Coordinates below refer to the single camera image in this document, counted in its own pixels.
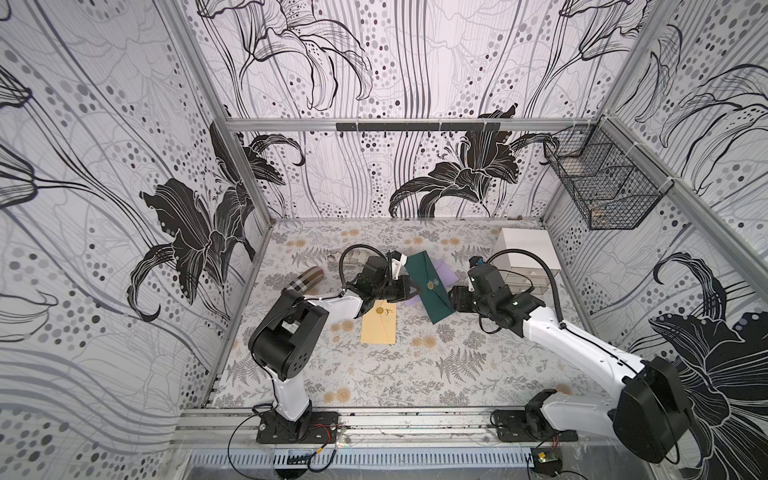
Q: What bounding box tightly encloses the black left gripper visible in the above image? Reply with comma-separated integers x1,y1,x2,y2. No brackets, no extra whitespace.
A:
369,273,422,302

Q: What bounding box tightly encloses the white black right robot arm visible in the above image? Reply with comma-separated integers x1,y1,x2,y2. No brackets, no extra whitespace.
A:
450,256,692,464

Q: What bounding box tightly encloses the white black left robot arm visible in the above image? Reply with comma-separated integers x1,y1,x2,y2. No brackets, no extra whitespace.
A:
248,251,423,424

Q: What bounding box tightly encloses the white mini drawer cabinet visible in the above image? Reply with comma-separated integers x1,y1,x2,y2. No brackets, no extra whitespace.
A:
491,227,563,295

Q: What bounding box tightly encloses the plaid cylindrical case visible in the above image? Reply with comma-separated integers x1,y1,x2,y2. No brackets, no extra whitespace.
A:
283,266,324,295

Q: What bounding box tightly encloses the small electronics board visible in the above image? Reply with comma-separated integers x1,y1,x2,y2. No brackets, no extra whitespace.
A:
527,448,563,478

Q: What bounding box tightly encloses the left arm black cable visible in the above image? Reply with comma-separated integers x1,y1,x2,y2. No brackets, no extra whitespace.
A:
338,243,391,289

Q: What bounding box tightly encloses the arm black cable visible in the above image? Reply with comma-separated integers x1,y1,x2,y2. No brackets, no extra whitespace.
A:
338,243,391,289
487,248,566,325

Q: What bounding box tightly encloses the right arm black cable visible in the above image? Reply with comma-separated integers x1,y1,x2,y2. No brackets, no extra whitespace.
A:
487,248,566,325

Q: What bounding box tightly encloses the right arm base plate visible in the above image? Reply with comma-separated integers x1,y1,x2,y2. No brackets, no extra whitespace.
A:
490,409,579,443

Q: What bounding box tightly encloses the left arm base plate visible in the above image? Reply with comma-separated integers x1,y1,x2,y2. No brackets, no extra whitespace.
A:
256,411,340,445

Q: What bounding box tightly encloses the black bar on rail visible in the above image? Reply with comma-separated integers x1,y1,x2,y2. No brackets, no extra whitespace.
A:
335,121,501,132

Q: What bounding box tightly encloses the black wire wall basket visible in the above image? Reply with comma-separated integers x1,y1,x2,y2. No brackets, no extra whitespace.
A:
543,125,672,230

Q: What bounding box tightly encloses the white perforated cable duct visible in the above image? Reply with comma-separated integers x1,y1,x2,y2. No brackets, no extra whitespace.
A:
189,447,530,470

